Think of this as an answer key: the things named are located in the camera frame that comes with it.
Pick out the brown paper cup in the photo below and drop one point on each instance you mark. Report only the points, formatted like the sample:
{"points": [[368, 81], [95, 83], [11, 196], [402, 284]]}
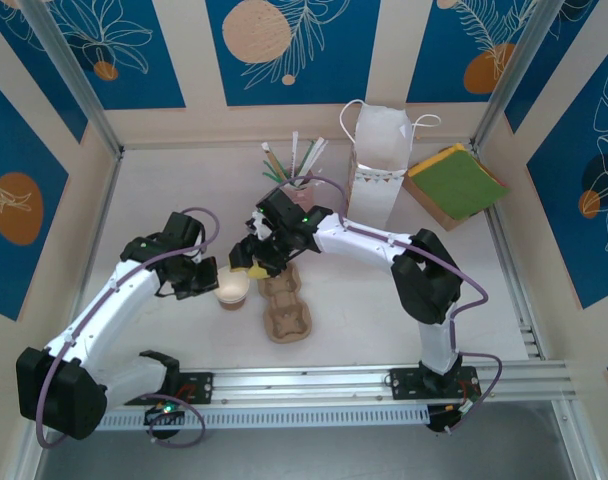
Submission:
{"points": [[231, 291]]}

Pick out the white paper bag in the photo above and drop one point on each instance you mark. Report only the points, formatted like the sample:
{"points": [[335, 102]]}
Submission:
{"points": [[379, 150]]}

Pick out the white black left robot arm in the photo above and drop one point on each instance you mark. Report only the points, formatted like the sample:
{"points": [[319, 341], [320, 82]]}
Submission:
{"points": [[109, 310]]}

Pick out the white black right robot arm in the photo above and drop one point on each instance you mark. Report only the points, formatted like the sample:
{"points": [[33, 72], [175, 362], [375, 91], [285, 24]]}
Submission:
{"points": [[364, 237]]}

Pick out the cardboard cup carrier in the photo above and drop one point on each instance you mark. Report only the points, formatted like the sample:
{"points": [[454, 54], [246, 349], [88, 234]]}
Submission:
{"points": [[286, 320]]}

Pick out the short white straw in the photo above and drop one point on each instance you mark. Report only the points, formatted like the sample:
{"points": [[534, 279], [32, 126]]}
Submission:
{"points": [[318, 173]]}

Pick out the kraft brown straw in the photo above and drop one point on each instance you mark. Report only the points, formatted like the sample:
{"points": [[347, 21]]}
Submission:
{"points": [[274, 162]]}

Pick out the white paper-wrapped straw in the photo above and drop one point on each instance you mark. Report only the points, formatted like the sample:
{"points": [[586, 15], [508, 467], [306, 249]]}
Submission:
{"points": [[318, 150], [295, 155]]}

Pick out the green striped wrapped straw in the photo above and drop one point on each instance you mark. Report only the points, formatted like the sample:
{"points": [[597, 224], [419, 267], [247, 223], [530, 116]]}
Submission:
{"points": [[308, 152]]}

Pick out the black base electronics module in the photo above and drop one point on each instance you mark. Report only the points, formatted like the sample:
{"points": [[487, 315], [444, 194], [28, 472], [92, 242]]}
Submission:
{"points": [[449, 417], [164, 417]]}

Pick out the red paper napkin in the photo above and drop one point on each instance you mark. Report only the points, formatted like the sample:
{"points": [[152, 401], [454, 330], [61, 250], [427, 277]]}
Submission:
{"points": [[503, 183]]}

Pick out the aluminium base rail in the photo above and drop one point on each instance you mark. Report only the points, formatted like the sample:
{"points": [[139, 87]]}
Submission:
{"points": [[304, 382]]}

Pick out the aluminium corner post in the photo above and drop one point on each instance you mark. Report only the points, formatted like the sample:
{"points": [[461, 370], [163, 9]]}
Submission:
{"points": [[74, 75], [514, 65]]}

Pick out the aluminium front frame bar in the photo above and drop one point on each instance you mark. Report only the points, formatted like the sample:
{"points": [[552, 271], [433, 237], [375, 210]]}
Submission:
{"points": [[579, 445], [29, 455]]}

